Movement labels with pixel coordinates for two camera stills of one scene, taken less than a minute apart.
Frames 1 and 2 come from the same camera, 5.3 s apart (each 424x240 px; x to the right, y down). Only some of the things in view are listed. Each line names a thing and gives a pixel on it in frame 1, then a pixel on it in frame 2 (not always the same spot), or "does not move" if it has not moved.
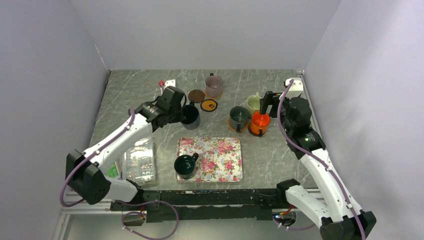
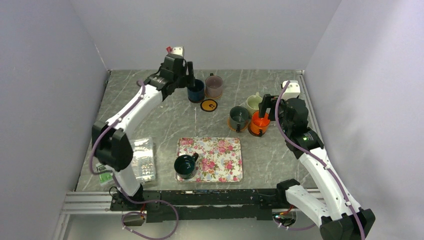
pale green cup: (253, 103) does not move
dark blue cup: (191, 118) -> (196, 93)
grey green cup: (238, 116) does not move
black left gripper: (179, 117) -> (190, 72)
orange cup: (259, 124) does not move
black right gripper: (270, 98) does not move
